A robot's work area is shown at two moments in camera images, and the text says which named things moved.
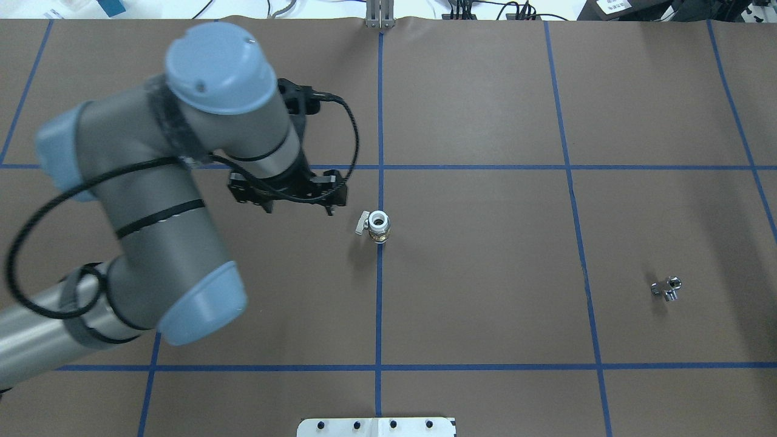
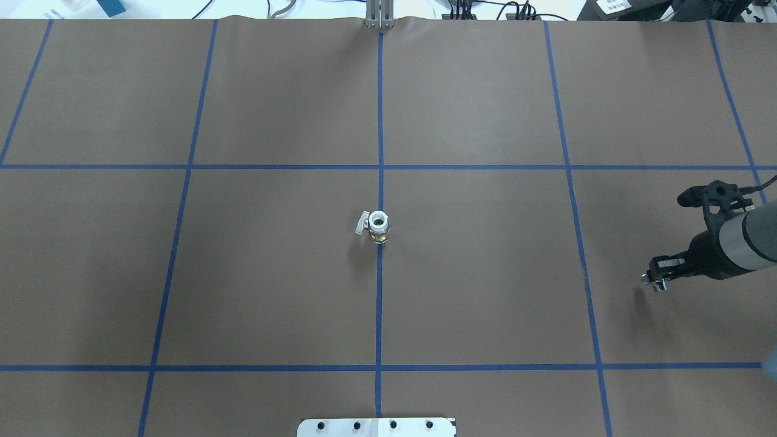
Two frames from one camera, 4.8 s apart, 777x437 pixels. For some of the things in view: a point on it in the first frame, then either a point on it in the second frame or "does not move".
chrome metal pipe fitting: (671, 293) to (660, 284)
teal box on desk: (112, 7) does not move
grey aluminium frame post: (380, 14) does not move
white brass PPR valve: (377, 223) does not move
